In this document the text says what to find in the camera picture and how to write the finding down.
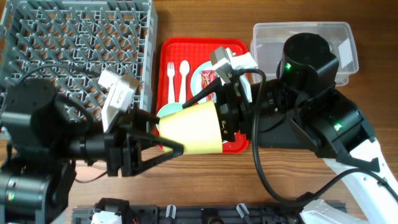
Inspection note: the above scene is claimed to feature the light blue plate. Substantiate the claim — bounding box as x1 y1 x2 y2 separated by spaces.
190 61 213 96

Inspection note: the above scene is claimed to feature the clear plastic bin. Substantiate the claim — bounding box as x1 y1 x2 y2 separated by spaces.
251 22 359 86

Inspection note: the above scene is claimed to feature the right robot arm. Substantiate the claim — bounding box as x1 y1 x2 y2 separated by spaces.
184 33 397 223

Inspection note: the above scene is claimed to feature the cream plastic fork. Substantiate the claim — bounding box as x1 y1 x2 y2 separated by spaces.
167 62 175 103

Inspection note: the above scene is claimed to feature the cream plastic spoon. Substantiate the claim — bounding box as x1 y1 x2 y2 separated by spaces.
178 60 190 104

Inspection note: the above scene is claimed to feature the red snack wrapper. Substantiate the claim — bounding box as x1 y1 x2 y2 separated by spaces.
200 70 217 89

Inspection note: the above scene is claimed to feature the red plastic tray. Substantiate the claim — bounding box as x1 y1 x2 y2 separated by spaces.
154 37 251 155

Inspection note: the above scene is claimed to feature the green bowl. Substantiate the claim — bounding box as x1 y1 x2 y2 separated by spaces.
157 102 183 118

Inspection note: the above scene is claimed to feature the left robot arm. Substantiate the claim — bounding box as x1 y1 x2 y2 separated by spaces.
1 79 183 223

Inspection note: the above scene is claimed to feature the yellow cup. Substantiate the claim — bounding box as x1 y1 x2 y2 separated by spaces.
157 106 223 154

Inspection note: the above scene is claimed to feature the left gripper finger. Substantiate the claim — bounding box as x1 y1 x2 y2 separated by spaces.
132 109 160 124
126 131 184 176

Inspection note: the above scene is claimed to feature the grey dishwasher rack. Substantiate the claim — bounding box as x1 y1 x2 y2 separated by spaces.
1 0 158 118

